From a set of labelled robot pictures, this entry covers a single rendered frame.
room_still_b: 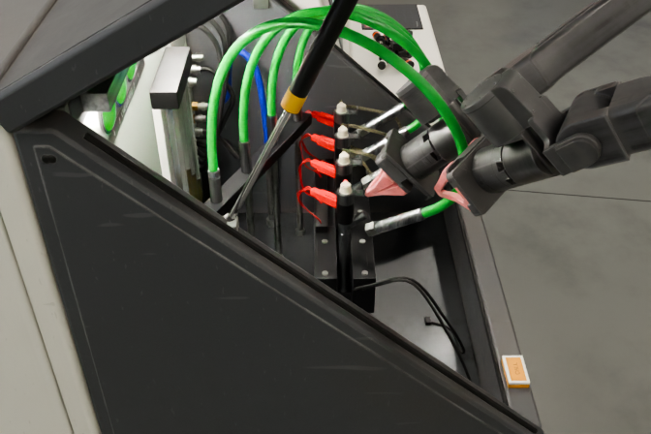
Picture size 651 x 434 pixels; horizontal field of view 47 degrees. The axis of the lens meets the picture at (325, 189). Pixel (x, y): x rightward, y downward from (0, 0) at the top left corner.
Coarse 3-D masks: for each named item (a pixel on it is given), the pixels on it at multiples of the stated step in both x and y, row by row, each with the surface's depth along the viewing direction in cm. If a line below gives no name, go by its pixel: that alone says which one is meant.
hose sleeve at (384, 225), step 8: (416, 208) 103; (392, 216) 104; (400, 216) 103; (408, 216) 102; (416, 216) 101; (376, 224) 106; (384, 224) 105; (392, 224) 104; (400, 224) 103; (408, 224) 103
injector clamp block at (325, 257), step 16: (320, 160) 146; (368, 208) 134; (320, 240) 127; (336, 240) 139; (352, 240) 127; (368, 240) 127; (320, 256) 124; (336, 256) 124; (352, 256) 124; (368, 256) 124; (320, 272) 121; (336, 272) 121; (352, 272) 122; (368, 272) 121; (336, 288) 121; (352, 288) 122; (368, 304) 123
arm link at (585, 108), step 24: (576, 96) 80; (600, 96) 77; (624, 96) 73; (648, 96) 71; (576, 120) 75; (600, 120) 73; (624, 120) 72; (648, 120) 71; (624, 144) 74; (648, 144) 73
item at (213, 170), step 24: (264, 24) 94; (288, 24) 92; (312, 24) 91; (240, 48) 98; (384, 48) 90; (408, 72) 90; (216, 96) 104; (432, 96) 90; (216, 120) 107; (456, 120) 92; (216, 144) 110; (456, 144) 93; (216, 168) 112; (456, 192) 97
